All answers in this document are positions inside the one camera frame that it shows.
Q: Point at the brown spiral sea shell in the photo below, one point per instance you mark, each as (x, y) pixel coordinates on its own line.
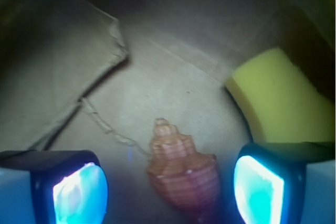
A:
(182, 176)

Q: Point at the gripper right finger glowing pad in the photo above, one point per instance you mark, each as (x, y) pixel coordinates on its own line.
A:
(286, 182)

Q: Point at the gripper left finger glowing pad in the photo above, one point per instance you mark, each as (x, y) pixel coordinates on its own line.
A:
(52, 187)

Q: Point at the brown paper bag tray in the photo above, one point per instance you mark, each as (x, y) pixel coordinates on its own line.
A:
(95, 74)

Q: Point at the yellow sponge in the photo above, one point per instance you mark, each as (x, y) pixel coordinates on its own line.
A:
(279, 102)

